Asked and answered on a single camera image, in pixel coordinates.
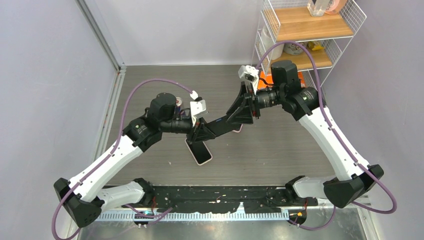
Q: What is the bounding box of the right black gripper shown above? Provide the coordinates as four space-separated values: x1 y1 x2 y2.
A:
226 81 285 125

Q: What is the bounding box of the black phone case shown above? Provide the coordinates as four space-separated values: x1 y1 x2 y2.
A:
206 116 238 138

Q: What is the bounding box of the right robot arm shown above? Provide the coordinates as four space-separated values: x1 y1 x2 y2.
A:
238 60 384 208

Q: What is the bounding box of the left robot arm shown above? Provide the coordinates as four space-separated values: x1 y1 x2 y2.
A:
53 92 207 228

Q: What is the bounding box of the phone in cream case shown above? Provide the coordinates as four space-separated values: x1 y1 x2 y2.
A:
184 139 213 166

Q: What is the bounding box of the phone in pink case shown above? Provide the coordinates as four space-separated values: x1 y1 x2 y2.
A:
232 124 243 133

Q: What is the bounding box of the orange snack box left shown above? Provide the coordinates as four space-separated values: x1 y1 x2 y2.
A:
257 71 274 90

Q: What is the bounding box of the orange snack box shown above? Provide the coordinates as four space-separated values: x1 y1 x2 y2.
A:
297 71 307 88
257 71 274 90

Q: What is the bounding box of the Red Bull can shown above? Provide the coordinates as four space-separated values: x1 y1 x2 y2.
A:
175 97 184 113

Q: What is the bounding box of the orange snack box right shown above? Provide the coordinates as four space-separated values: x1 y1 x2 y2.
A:
297 71 307 88

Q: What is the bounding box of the white bottle on shelf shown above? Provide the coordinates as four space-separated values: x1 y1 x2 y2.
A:
260 26 285 60

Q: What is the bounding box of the round tin on shelf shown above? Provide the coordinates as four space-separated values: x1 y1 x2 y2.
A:
283 42 306 56

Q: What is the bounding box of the yellow packet on shelf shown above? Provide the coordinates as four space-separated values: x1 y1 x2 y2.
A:
307 40 325 51

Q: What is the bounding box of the clear glass jar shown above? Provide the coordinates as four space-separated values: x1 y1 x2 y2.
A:
307 0 330 17

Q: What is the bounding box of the pink tape roll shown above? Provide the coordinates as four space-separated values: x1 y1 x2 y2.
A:
325 0 348 15

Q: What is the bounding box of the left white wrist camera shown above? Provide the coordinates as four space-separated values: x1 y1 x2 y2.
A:
189 90 209 119

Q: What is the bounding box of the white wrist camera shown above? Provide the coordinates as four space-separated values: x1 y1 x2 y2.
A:
189 90 209 119
238 65 260 95

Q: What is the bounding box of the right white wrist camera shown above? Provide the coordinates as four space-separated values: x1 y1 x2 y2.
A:
238 65 260 95

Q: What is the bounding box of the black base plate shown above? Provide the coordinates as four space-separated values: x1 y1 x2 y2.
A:
131 185 318 214

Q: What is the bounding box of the white wire shelf rack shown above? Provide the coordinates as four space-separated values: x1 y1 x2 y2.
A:
254 0 367 89

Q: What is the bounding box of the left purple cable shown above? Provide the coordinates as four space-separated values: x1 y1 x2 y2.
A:
51 78 196 240

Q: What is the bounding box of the aluminium frame rail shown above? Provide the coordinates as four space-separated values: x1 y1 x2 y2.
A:
67 0 123 182

